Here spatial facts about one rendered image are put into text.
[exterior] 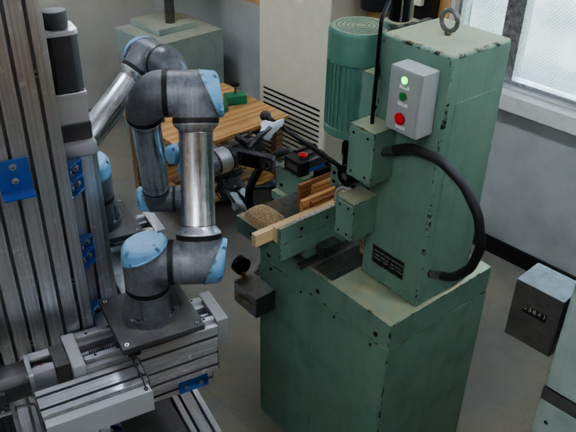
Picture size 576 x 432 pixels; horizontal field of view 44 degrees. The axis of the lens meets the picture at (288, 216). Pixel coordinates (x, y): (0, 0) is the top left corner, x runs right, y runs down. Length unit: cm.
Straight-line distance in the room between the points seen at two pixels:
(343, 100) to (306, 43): 174
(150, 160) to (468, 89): 83
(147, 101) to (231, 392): 142
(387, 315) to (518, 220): 171
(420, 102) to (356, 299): 63
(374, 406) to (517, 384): 99
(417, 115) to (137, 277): 79
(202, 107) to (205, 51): 268
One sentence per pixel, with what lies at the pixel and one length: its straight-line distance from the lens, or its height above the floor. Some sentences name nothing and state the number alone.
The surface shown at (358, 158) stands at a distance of 183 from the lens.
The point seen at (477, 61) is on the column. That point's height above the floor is 149.
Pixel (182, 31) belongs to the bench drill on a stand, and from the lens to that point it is 443.
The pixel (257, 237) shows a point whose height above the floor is 93.
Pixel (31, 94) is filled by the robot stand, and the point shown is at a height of 142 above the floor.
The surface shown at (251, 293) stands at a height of 62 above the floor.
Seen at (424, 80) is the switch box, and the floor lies 147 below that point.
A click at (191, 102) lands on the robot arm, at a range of 175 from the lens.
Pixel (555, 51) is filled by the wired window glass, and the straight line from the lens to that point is 332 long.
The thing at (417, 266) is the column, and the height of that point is 93.
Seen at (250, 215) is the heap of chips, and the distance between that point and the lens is 213.
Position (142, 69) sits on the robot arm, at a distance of 234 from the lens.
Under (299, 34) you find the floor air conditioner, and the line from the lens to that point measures 373.
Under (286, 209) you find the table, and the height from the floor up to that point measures 90.
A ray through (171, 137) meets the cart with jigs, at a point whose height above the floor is 53.
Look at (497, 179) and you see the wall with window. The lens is 356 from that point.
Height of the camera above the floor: 206
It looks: 32 degrees down
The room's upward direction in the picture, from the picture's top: 1 degrees clockwise
